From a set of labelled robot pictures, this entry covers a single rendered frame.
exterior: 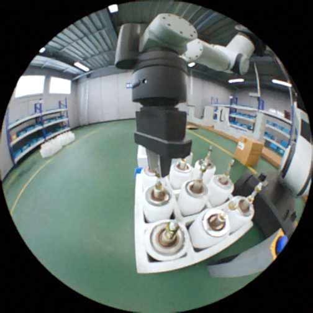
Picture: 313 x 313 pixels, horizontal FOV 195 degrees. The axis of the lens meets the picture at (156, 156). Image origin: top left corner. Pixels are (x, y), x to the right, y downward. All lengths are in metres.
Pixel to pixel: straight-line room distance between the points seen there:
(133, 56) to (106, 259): 0.59
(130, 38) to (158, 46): 0.04
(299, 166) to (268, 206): 0.27
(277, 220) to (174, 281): 0.51
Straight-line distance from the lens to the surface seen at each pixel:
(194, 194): 0.28
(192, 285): 0.50
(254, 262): 0.30
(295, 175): 0.44
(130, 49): 0.16
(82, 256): 0.56
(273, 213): 0.61
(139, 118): 0.16
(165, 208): 0.24
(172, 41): 0.16
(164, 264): 0.28
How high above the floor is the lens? 0.46
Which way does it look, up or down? 28 degrees down
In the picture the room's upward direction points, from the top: straight up
